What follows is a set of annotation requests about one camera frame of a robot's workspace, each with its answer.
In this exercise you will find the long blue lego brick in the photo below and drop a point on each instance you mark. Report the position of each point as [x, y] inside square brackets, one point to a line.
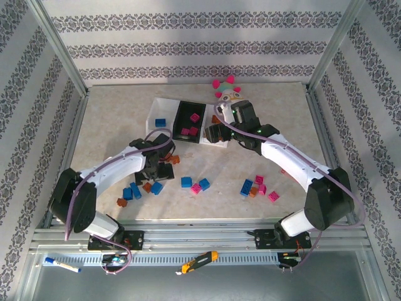
[136, 190]
[247, 186]

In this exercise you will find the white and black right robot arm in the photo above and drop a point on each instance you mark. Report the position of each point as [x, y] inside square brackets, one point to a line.
[291, 163]

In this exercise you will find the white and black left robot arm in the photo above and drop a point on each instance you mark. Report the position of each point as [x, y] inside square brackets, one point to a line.
[116, 169]

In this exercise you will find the white bin for orange bricks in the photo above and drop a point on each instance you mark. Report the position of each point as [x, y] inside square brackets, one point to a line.
[210, 109]

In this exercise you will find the white and pink plush toy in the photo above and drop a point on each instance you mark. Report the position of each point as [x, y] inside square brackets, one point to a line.
[230, 94]

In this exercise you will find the black plastic bin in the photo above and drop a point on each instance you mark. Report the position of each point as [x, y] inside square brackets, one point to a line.
[185, 113]

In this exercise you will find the white bin for blue bricks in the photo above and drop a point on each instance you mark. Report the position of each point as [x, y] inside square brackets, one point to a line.
[156, 109]

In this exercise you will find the small circuit board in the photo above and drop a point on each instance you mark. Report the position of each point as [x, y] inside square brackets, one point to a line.
[112, 259]
[289, 257]

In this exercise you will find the yellow and black utility knife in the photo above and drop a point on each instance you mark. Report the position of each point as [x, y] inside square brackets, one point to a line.
[200, 259]

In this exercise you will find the blue and white marker pen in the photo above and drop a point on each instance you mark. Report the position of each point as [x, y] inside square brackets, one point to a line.
[59, 264]

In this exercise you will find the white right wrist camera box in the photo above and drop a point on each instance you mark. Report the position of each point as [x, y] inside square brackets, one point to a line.
[226, 113]

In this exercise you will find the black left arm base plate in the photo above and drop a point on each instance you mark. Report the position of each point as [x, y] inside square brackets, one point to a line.
[134, 239]

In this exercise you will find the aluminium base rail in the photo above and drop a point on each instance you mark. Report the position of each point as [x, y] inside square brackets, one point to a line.
[194, 235]

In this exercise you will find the aluminium side rail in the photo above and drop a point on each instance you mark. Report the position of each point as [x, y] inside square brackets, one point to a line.
[321, 125]
[74, 131]

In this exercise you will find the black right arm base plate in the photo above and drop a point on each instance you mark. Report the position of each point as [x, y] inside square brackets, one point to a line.
[266, 239]

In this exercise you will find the aluminium frame post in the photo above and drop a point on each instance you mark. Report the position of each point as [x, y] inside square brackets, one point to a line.
[58, 44]
[335, 44]

